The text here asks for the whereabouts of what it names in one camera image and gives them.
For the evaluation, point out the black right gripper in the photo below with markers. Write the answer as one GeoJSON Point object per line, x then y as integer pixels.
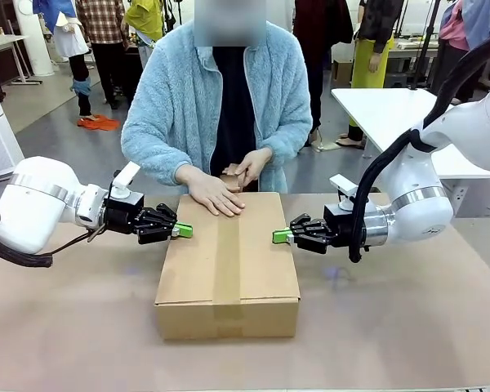
{"type": "Point", "coordinates": [337, 226]}

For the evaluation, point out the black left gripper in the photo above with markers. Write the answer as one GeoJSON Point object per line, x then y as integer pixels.
{"type": "Point", "coordinates": [122, 214]}

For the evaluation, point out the brown cardboard box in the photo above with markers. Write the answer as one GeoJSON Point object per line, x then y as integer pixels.
{"type": "Point", "coordinates": [188, 277]}

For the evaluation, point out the brown packing tape roll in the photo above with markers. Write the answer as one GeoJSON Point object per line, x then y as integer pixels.
{"type": "Point", "coordinates": [230, 181]}

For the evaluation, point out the person's left forearm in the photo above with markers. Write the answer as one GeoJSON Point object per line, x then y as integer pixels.
{"type": "Point", "coordinates": [290, 143]}

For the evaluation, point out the person's right forearm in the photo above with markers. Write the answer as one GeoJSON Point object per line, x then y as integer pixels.
{"type": "Point", "coordinates": [151, 159]}

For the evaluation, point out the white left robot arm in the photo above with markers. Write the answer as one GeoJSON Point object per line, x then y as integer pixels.
{"type": "Point", "coordinates": [36, 196]}

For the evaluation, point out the person's right hand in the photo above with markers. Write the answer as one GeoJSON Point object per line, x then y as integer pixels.
{"type": "Point", "coordinates": [212, 194]}

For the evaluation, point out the person's left hand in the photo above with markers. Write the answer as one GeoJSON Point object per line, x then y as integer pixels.
{"type": "Point", "coordinates": [255, 163]}

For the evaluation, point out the brown tape strip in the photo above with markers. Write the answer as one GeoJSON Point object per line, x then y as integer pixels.
{"type": "Point", "coordinates": [227, 261]}

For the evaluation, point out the orange cloth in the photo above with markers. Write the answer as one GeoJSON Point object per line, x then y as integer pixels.
{"type": "Point", "coordinates": [100, 122]}

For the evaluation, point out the person in blue fleece jacket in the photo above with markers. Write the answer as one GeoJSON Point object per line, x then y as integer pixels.
{"type": "Point", "coordinates": [171, 98]}

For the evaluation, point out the small background cardboard box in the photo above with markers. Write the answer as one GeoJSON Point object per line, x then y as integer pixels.
{"type": "Point", "coordinates": [343, 73]}

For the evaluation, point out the person in dark red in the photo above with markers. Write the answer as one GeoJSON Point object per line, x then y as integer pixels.
{"type": "Point", "coordinates": [316, 61]}

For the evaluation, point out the person with yellow apron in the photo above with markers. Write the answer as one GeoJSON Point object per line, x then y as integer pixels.
{"type": "Point", "coordinates": [371, 61]}

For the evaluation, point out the person in plaid shirt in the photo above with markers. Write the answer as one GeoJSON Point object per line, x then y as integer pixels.
{"type": "Point", "coordinates": [104, 32]}

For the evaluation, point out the person in yellow-green top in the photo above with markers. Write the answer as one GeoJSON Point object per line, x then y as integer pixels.
{"type": "Point", "coordinates": [145, 20]}

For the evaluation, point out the white round pillar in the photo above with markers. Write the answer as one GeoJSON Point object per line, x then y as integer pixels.
{"type": "Point", "coordinates": [36, 41]}

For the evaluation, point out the black tripod stand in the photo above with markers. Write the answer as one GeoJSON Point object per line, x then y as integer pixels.
{"type": "Point", "coordinates": [426, 45]}

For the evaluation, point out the white side table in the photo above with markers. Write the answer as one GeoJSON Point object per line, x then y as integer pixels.
{"type": "Point", "coordinates": [4, 41]}

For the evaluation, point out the person in pink and blue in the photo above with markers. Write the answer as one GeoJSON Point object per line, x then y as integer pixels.
{"type": "Point", "coordinates": [461, 45]}

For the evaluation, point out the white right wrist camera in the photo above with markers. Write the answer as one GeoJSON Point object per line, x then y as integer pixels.
{"type": "Point", "coordinates": [343, 188]}

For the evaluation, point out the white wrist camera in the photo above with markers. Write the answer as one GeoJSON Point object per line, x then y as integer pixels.
{"type": "Point", "coordinates": [343, 188]}
{"type": "Point", "coordinates": [124, 177]}

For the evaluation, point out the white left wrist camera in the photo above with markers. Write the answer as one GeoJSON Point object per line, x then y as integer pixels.
{"type": "Point", "coordinates": [124, 177]}

